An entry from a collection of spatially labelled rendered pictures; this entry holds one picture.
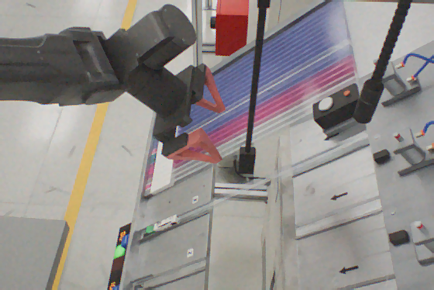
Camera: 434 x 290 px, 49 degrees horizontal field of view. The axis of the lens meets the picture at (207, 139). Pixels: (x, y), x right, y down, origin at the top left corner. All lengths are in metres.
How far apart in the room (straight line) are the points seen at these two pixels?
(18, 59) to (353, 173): 0.47
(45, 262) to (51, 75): 0.71
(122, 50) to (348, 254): 0.38
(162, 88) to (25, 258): 0.66
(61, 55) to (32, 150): 1.66
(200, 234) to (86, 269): 0.99
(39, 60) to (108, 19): 2.27
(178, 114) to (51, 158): 1.51
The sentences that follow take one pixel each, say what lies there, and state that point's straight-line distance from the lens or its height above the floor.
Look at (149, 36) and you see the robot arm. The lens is 0.55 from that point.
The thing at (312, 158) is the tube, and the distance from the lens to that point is 0.75.
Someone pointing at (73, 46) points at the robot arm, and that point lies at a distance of 0.54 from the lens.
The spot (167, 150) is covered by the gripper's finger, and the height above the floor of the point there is 1.09.
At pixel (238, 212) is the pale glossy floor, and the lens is 1.86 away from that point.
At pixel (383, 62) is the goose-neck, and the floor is 1.33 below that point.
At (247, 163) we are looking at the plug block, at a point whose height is 1.08.
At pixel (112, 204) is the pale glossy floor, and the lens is 1.91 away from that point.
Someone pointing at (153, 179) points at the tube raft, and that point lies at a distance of 1.04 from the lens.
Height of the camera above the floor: 1.59
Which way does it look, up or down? 50 degrees down
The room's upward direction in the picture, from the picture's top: straight up
